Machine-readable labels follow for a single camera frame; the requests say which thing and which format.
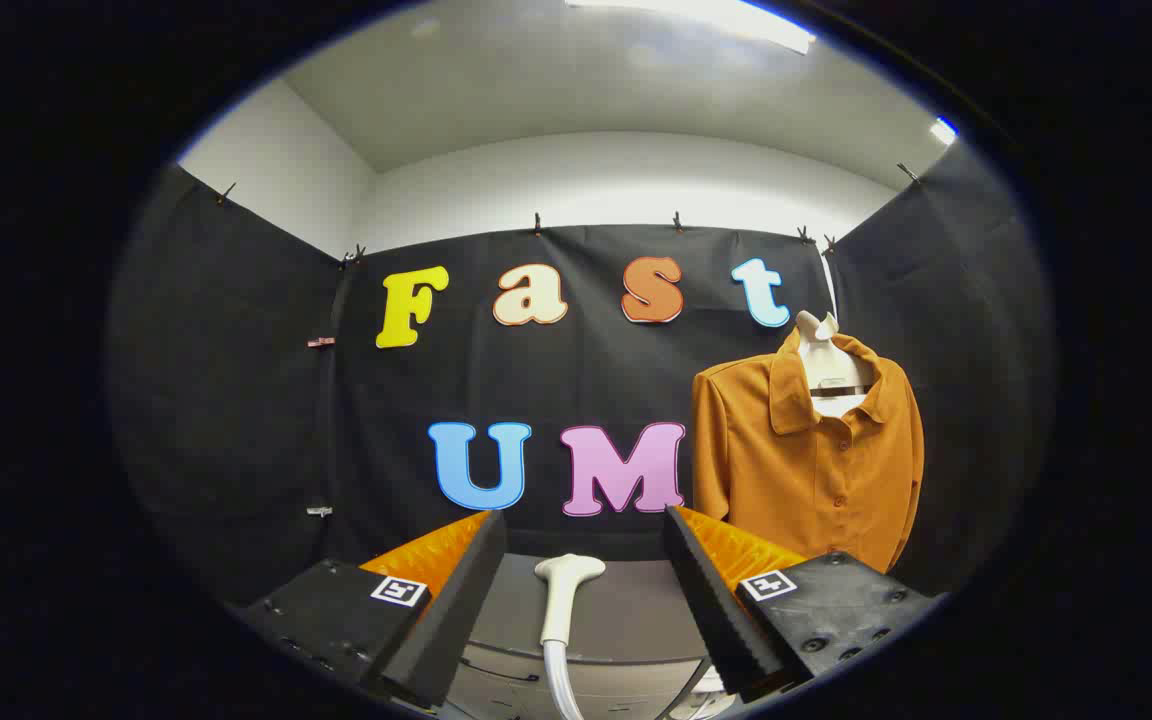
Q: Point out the small ceiling light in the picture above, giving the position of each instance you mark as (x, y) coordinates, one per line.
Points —
(943, 131)

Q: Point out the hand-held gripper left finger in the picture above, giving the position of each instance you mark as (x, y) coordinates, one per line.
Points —
(456, 620)

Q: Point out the orange button-up shirt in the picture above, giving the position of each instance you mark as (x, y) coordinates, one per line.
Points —
(796, 480)

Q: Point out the white garment steamer head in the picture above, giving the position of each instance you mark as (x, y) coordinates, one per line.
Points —
(561, 600)

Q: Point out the black backdrop cloth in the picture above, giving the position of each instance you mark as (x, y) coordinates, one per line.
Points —
(586, 380)

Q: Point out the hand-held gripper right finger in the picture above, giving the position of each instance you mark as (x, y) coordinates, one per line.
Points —
(711, 610)

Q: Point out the white mannequin torso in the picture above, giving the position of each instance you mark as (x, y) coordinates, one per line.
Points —
(821, 350)

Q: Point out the long ceiling light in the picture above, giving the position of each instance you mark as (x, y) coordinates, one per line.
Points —
(736, 22)

